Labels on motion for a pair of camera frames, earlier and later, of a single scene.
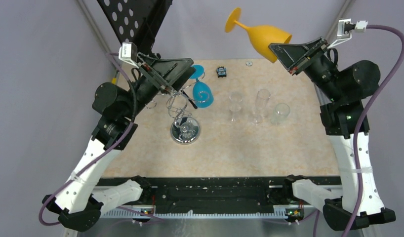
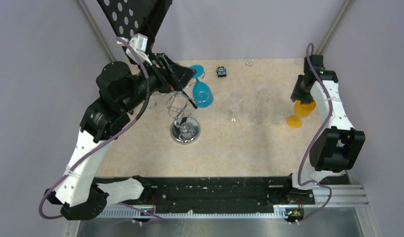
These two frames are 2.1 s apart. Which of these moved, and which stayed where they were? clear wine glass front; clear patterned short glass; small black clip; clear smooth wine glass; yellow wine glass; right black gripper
Moved: right black gripper; yellow wine glass
Stayed: small black clip; clear wine glass front; clear smooth wine glass; clear patterned short glass
